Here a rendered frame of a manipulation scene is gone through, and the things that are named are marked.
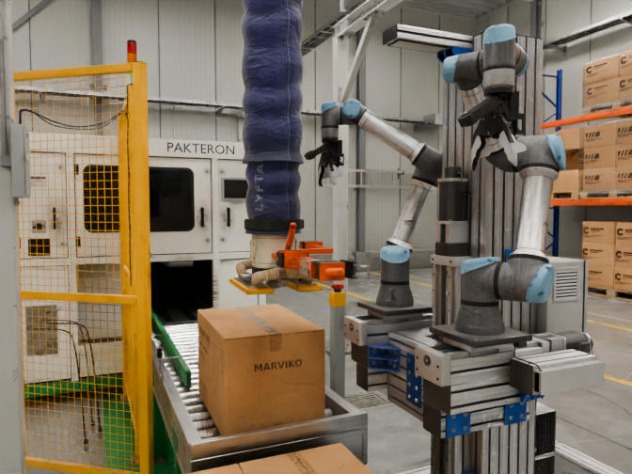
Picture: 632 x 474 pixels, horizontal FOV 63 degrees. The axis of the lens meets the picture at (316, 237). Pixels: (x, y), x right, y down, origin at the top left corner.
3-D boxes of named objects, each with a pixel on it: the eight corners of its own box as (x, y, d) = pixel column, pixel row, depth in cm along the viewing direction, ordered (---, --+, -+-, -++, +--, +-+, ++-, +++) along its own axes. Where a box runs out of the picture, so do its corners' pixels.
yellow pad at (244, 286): (229, 282, 215) (229, 270, 215) (252, 281, 218) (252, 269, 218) (246, 294, 183) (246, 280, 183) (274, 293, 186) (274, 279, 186)
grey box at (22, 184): (18, 197, 230) (16, 130, 228) (32, 197, 232) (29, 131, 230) (12, 197, 212) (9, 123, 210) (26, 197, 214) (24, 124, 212)
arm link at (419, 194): (375, 270, 216) (423, 146, 211) (375, 266, 230) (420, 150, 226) (402, 281, 215) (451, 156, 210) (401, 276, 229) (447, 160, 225)
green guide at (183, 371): (139, 323, 395) (139, 311, 394) (154, 322, 399) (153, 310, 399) (169, 390, 248) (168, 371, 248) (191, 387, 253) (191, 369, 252)
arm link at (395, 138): (439, 183, 200) (335, 114, 203) (436, 185, 211) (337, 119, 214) (457, 158, 199) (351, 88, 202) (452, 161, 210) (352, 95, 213)
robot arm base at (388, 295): (400, 299, 219) (400, 276, 219) (421, 306, 206) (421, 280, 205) (369, 302, 213) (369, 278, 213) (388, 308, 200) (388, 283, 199)
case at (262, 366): (198, 392, 247) (197, 309, 245) (278, 382, 262) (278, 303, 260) (225, 446, 192) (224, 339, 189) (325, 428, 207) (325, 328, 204)
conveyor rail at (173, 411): (135, 343, 394) (135, 319, 393) (143, 342, 396) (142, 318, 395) (189, 497, 183) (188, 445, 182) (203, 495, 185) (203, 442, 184)
